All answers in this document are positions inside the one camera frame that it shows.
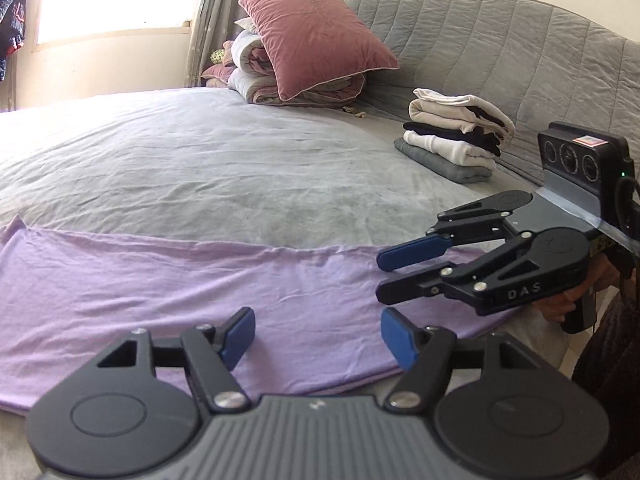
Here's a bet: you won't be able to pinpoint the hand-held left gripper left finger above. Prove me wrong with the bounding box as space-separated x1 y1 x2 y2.
95 306 257 413

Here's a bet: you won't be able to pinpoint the white folded garment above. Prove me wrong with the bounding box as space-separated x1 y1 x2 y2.
402 130 497 171
411 88 516 136

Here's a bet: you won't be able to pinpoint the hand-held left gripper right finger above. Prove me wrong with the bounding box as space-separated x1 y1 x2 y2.
380 307 543 413

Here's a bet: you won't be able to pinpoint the large pink pillow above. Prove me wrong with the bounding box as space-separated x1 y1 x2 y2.
238 0 400 103

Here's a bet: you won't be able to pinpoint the person's dark clothing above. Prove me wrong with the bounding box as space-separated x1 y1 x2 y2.
570 287 640 480

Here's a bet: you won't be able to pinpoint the folded grey quilt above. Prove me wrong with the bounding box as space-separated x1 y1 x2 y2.
227 17 367 107

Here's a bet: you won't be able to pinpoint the grey folded garment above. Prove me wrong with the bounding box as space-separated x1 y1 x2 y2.
394 138 493 183

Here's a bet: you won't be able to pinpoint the purple pants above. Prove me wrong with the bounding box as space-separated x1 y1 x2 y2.
0 215 521 416

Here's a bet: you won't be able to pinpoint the dark hanging clothes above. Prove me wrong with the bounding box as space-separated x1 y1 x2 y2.
0 0 28 83

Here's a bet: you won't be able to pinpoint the grey quilted headboard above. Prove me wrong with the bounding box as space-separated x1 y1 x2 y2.
342 0 640 196

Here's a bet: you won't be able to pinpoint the beige folded garment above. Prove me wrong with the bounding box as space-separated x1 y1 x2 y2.
409 101 513 143

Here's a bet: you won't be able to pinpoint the person's right hand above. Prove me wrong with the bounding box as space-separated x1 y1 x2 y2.
540 256 635 322

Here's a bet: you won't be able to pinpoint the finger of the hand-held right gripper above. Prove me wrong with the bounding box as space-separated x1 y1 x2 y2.
377 234 554 317
376 201 517 272

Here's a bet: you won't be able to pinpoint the small pink pillow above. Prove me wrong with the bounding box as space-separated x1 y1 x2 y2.
200 40 236 88

